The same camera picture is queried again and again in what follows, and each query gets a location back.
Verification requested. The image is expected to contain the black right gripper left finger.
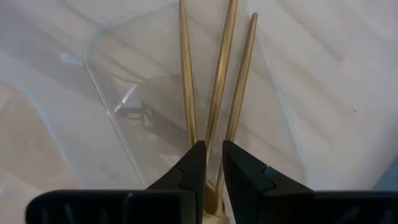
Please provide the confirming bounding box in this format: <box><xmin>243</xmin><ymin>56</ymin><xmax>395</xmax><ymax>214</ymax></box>
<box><xmin>26</xmin><ymin>140</ymin><xmax>206</xmax><ymax>224</ymax></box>

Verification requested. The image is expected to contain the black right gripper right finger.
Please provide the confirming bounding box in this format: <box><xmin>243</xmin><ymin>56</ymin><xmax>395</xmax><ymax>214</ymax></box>
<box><xmin>222</xmin><ymin>140</ymin><xmax>398</xmax><ymax>224</ymax></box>

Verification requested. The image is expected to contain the gold spoon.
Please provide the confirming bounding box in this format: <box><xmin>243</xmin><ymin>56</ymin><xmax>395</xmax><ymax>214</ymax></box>
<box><xmin>178</xmin><ymin>0</ymin><xmax>198</xmax><ymax>147</ymax></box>
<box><xmin>216</xmin><ymin>12</ymin><xmax>259</xmax><ymax>215</ymax></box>
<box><xmin>203</xmin><ymin>0</ymin><xmax>239</xmax><ymax>224</ymax></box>

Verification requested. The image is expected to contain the clear plastic bin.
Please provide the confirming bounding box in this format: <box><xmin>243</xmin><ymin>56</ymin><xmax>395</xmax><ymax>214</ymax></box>
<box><xmin>0</xmin><ymin>0</ymin><xmax>398</xmax><ymax>224</ymax></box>

